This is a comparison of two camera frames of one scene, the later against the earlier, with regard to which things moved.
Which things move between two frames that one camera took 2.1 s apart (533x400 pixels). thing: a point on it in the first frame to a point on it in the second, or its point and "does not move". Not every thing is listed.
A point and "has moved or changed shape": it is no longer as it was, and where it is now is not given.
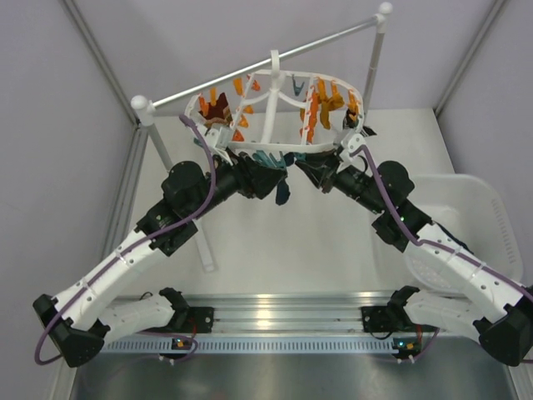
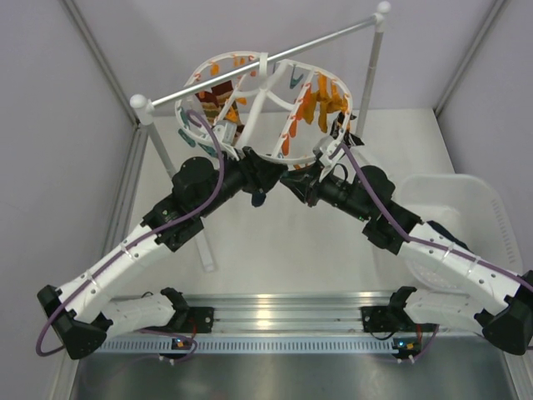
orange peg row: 314,106 to 293,125
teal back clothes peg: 297,89 to 294,82
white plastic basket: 470,207 does not move
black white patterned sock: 350,122 to 350,139
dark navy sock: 283,192 to 258,198
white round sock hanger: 278,109 has moved or changed shape
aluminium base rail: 285,313 does not move
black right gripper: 321,168 to 305,182
